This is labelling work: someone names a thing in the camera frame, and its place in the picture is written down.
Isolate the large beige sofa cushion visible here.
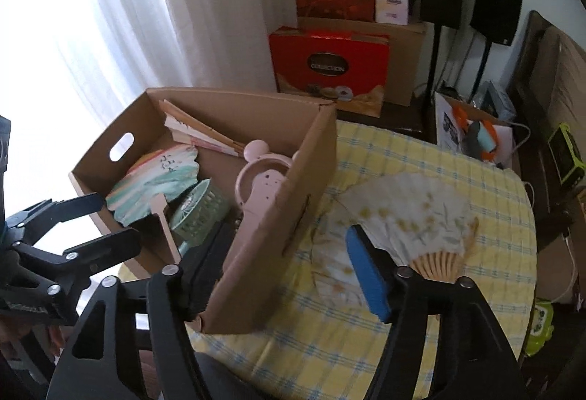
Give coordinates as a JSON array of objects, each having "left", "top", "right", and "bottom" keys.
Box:
[{"left": 547, "top": 27, "right": 586, "bottom": 140}]

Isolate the cardboard box with handles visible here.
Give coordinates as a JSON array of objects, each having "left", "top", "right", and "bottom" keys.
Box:
[{"left": 68, "top": 86, "right": 338, "bottom": 335}]

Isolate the large brown cardboard box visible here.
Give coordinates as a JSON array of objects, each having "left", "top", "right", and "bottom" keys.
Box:
[{"left": 297, "top": 17, "right": 429, "bottom": 108}]

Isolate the orange and teal tool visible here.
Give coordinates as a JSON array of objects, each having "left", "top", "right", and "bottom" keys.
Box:
[{"left": 451, "top": 105, "right": 497, "bottom": 160}]

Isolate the green and black portable device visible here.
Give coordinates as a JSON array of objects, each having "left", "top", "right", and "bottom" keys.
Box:
[{"left": 548, "top": 123, "right": 586, "bottom": 189}]

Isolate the painted round hand fan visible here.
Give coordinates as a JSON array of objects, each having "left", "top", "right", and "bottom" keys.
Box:
[{"left": 105, "top": 143, "right": 201, "bottom": 266}]

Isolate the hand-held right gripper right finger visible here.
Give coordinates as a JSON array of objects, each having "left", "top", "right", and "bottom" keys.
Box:
[{"left": 344, "top": 224, "right": 523, "bottom": 400}]

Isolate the red gift box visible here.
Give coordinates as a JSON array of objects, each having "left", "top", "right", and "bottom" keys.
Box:
[{"left": 268, "top": 26, "right": 391, "bottom": 118}]

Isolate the white floral hand fan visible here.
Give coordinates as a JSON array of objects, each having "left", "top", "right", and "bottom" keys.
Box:
[{"left": 311, "top": 173, "right": 479, "bottom": 286}]

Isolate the brown sofa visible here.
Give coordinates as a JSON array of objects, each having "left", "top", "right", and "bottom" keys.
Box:
[{"left": 508, "top": 9, "right": 586, "bottom": 304}]

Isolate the white curtain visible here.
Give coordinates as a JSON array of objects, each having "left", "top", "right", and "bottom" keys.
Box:
[{"left": 0, "top": 0, "right": 275, "bottom": 181}]

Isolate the green cartoon lunch box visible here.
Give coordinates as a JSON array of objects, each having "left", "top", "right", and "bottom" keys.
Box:
[{"left": 524, "top": 297, "right": 555, "bottom": 357}]

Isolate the black speaker stand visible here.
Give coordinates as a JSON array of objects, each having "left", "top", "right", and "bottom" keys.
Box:
[
  {"left": 423, "top": 22, "right": 445, "bottom": 140},
  {"left": 471, "top": 38, "right": 493, "bottom": 101}
]

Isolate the white power cable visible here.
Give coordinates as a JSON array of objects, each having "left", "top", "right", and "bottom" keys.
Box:
[{"left": 512, "top": 120, "right": 533, "bottom": 154}]

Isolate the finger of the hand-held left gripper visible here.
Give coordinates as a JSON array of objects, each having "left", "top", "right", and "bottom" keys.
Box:
[
  {"left": 11, "top": 227, "right": 142, "bottom": 298},
  {"left": 4, "top": 192, "right": 107, "bottom": 245}
]

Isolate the grey electronic device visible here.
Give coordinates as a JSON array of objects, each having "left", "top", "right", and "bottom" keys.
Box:
[{"left": 481, "top": 81, "right": 518, "bottom": 122}]

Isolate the wooden folding paper fan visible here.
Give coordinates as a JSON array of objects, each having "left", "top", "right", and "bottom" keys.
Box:
[{"left": 159, "top": 99, "right": 245, "bottom": 158}]

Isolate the mint handheld electric fan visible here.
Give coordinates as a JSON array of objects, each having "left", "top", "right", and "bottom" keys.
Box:
[{"left": 167, "top": 178, "right": 232, "bottom": 257}]

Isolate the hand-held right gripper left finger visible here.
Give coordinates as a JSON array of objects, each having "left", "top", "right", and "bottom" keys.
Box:
[{"left": 46, "top": 221, "right": 234, "bottom": 400}]

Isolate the white charging cable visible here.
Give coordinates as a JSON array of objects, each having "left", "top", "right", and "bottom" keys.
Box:
[{"left": 562, "top": 234, "right": 578, "bottom": 302}]

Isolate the pink handheld electric fan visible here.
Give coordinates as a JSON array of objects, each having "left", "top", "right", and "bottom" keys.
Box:
[{"left": 234, "top": 139, "right": 300, "bottom": 222}]

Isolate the yellow checked tablecloth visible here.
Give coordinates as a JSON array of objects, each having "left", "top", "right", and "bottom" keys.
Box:
[{"left": 118, "top": 119, "right": 536, "bottom": 378}]

